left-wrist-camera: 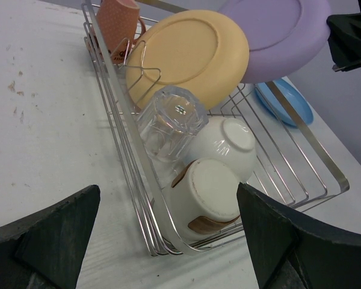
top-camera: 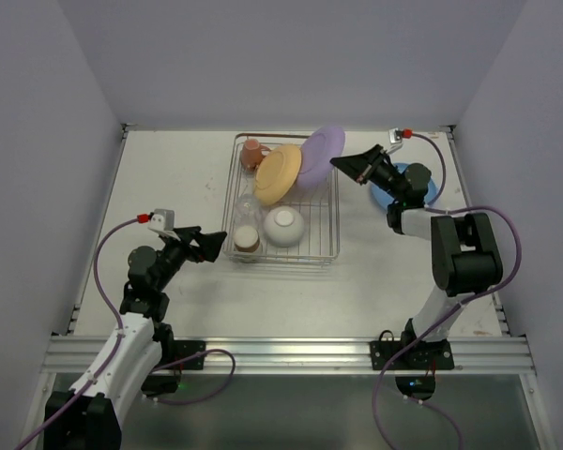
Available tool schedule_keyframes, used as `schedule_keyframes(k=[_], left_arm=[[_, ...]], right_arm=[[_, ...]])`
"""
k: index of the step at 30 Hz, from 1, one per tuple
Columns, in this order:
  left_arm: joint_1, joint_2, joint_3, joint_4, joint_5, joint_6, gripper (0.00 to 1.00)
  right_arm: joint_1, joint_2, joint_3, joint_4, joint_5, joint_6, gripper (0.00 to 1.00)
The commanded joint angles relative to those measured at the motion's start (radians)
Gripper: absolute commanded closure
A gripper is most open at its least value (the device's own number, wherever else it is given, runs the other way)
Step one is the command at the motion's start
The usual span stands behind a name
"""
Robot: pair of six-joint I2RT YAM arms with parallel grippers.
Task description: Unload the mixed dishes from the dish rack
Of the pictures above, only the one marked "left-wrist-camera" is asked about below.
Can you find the clear drinking glass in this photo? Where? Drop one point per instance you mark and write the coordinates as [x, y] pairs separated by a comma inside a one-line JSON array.
[[170, 120]]

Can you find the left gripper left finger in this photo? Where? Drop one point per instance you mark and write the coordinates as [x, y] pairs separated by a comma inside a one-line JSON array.
[[46, 249]]

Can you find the white and brown cup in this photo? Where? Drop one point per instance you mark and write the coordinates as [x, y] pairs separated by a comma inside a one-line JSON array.
[[202, 199]]

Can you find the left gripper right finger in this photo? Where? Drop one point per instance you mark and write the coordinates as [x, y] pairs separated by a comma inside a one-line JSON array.
[[289, 249]]

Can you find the pink mug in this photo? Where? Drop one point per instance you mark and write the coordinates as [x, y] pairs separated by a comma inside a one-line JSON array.
[[118, 20]]

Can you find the purple plate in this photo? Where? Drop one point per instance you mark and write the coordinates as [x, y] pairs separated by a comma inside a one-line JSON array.
[[283, 35]]

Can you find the metal wire dish rack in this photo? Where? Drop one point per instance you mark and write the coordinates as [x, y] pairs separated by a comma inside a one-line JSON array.
[[291, 167]]

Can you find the white bowl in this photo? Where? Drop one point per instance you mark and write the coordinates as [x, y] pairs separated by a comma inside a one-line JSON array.
[[226, 139]]

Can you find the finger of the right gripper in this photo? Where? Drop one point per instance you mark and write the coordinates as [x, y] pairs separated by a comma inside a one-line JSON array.
[[345, 41]]

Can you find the yellow plate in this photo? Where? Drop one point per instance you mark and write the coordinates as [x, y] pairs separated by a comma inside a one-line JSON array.
[[202, 51]]

